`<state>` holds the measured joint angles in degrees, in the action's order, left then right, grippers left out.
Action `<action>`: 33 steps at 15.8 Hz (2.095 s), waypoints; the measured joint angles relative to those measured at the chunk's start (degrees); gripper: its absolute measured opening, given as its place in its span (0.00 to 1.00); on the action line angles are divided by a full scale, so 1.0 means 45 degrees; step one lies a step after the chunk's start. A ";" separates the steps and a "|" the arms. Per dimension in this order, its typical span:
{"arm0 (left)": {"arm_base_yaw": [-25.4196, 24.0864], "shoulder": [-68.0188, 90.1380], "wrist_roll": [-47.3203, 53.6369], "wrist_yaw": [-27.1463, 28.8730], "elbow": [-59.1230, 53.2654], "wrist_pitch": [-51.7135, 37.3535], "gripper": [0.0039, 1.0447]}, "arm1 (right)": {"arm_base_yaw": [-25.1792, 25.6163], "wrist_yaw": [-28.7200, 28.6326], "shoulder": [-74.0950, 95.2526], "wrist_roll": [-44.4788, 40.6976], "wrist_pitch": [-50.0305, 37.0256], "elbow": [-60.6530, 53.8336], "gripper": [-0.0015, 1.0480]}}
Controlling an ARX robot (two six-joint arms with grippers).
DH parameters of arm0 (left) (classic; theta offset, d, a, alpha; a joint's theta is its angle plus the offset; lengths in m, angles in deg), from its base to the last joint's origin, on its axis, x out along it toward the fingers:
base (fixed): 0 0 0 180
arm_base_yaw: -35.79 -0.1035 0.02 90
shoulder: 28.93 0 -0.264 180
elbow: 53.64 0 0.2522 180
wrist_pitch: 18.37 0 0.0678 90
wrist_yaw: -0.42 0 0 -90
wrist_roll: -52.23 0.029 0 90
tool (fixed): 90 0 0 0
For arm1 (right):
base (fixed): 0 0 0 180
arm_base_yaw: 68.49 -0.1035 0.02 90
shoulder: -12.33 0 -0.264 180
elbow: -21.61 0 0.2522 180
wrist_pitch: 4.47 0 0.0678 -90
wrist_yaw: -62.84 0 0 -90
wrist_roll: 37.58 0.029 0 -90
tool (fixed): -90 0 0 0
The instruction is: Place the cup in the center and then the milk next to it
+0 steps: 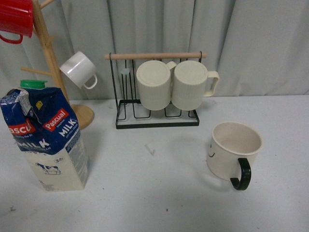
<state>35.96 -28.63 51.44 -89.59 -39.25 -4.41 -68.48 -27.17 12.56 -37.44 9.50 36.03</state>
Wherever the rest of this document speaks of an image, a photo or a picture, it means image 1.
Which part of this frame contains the cream mug with black handle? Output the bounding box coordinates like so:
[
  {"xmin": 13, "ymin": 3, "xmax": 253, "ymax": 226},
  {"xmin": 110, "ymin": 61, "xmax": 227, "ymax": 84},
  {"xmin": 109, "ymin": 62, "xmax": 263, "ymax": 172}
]
[{"xmin": 206, "ymin": 121, "xmax": 263, "ymax": 190}]

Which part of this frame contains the Pascual milk carton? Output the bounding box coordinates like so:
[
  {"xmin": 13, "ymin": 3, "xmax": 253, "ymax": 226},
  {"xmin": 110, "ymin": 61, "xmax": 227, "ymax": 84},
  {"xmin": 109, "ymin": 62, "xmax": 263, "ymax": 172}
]
[{"xmin": 0, "ymin": 80, "xmax": 90, "ymax": 191}]

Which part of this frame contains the left cream ribbed mug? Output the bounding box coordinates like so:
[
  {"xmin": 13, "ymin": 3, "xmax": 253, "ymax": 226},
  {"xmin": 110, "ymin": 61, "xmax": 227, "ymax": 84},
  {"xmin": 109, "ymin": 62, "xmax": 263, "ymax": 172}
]
[{"xmin": 136, "ymin": 60, "xmax": 176, "ymax": 111}]

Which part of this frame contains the cream ribbed mug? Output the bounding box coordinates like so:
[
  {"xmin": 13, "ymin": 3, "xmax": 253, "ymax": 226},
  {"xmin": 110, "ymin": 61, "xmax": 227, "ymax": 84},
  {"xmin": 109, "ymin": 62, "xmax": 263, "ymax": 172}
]
[
  {"xmin": 171, "ymin": 60, "xmax": 220, "ymax": 111},
  {"xmin": 136, "ymin": 60, "xmax": 176, "ymax": 111}
]

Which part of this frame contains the right cream ribbed mug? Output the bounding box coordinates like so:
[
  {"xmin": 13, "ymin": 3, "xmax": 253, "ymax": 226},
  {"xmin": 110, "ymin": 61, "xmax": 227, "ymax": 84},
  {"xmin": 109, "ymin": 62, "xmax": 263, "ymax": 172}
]
[{"xmin": 171, "ymin": 60, "xmax": 220, "ymax": 111}]

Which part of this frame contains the wooden mug tree stand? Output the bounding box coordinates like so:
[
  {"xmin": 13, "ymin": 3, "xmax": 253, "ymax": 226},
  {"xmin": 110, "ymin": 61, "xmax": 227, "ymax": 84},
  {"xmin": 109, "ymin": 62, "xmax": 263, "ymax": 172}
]
[{"xmin": 20, "ymin": 0, "xmax": 95, "ymax": 129}]

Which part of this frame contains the white mug on tree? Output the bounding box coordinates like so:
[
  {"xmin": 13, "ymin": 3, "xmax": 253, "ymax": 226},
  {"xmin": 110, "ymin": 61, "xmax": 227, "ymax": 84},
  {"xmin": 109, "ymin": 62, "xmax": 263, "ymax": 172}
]
[{"xmin": 60, "ymin": 51, "xmax": 98, "ymax": 89}]

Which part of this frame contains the grey curtain backdrop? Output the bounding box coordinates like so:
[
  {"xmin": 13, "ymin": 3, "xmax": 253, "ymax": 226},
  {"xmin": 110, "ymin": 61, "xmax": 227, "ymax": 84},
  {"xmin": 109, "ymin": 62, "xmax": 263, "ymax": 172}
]
[{"xmin": 0, "ymin": 0, "xmax": 309, "ymax": 102}]

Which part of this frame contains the red mug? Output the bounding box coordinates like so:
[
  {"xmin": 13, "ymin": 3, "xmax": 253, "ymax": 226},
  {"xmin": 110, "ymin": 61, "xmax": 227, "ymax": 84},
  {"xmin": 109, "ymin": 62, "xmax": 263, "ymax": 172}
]
[{"xmin": 0, "ymin": 0, "xmax": 33, "ymax": 44}]

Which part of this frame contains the black wire mug rack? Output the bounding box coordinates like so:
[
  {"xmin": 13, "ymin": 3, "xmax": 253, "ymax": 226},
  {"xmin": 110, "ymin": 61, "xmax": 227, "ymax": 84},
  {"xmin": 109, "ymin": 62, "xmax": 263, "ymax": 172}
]
[{"xmin": 104, "ymin": 51, "xmax": 207, "ymax": 129}]

